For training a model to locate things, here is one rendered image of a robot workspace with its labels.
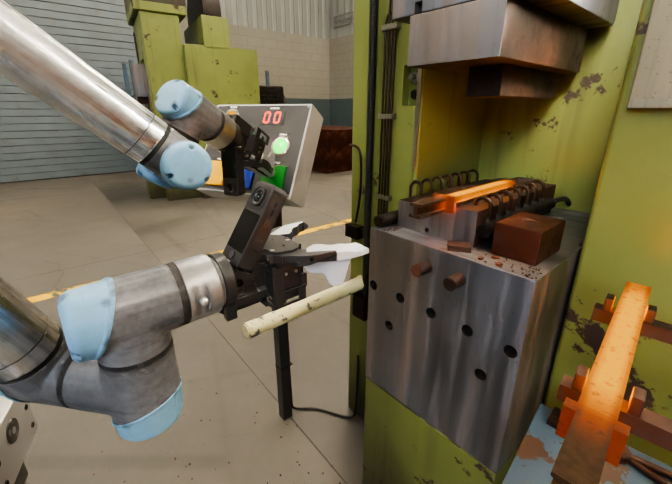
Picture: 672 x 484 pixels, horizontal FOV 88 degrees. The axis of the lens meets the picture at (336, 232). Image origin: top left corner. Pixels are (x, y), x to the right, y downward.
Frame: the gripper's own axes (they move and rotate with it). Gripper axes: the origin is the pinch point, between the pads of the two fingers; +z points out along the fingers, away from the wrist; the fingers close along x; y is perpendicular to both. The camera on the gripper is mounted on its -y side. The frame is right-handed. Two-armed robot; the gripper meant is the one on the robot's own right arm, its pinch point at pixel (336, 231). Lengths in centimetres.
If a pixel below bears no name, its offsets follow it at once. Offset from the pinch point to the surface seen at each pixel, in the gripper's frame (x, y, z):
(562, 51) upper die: 7, -30, 59
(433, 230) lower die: -2.2, 7.1, 30.7
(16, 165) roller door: -787, 73, -55
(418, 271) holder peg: 1.7, 12.7, 20.7
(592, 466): 38.0, 5.9, -8.3
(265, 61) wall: -779, -129, 446
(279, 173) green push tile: -42.5, -2.0, 16.3
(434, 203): 1.3, -0.8, 24.7
